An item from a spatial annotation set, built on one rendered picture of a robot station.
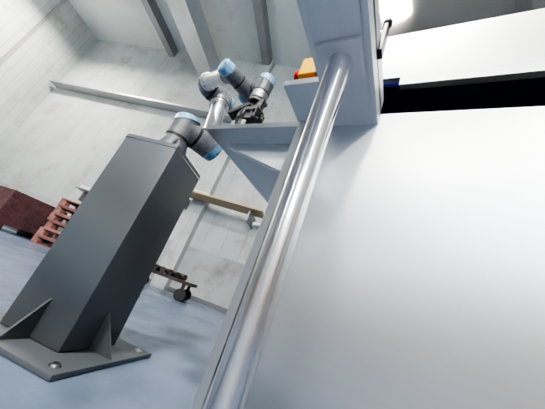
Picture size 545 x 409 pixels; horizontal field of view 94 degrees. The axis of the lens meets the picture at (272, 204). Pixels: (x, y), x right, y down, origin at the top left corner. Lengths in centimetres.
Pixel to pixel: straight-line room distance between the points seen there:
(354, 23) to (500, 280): 51
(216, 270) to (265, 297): 474
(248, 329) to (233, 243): 480
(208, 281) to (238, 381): 476
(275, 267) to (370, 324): 24
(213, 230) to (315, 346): 488
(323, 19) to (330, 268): 49
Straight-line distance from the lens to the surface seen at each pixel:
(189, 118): 131
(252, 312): 36
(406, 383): 54
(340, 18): 59
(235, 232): 519
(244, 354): 36
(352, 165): 67
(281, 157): 90
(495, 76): 86
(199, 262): 524
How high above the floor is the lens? 33
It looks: 21 degrees up
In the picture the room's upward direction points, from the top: 20 degrees clockwise
